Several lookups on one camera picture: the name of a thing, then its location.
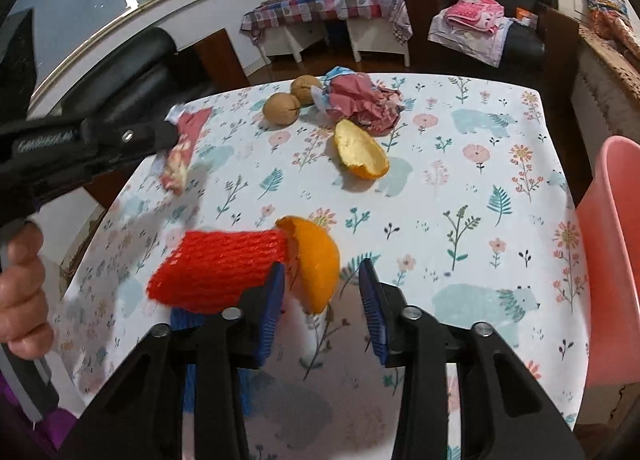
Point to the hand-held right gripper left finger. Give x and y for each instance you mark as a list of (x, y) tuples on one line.
[(270, 310)]

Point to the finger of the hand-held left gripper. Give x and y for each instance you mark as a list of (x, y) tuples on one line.
[(150, 135)]

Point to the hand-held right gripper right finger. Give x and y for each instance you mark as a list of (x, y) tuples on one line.
[(372, 310)]

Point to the red snack wrapper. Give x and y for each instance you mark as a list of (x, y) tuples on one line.
[(182, 140)]

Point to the orange peel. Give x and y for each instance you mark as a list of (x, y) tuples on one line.
[(360, 152), (315, 265)]

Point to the red foam net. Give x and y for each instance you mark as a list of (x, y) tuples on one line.
[(220, 270)]

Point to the pink plastic bucket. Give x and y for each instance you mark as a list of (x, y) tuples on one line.
[(615, 265)]

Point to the person's left hand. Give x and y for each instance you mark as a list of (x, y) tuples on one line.
[(22, 300)]

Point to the black leather sofa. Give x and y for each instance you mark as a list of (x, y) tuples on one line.
[(140, 60)]

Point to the blue foam net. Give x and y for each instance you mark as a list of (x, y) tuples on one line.
[(187, 317)]

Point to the floral bear tablecloth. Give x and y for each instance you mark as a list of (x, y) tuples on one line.
[(450, 220)]

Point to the brown walnut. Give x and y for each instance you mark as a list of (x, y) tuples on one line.
[(281, 109), (306, 89)]

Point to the white desk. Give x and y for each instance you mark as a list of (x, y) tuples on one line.
[(285, 40)]

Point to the blue white crumpled wrapper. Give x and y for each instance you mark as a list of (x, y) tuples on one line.
[(330, 90)]

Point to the crumpled red paper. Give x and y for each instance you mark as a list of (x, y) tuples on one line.
[(365, 102)]

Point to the checked tablecloth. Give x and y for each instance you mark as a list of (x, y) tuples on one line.
[(325, 2)]

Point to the person's purple clothing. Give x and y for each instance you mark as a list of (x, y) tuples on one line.
[(55, 432)]

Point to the pale printed cloth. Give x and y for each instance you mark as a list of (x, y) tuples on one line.
[(475, 46)]

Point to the pink blanket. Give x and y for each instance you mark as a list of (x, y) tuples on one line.
[(472, 10)]

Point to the small orange box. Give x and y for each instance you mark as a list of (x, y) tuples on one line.
[(525, 16)]

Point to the brown floral blanket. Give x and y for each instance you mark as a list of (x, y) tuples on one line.
[(615, 67)]

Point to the orange dotted quilt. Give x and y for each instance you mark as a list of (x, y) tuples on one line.
[(622, 32)]

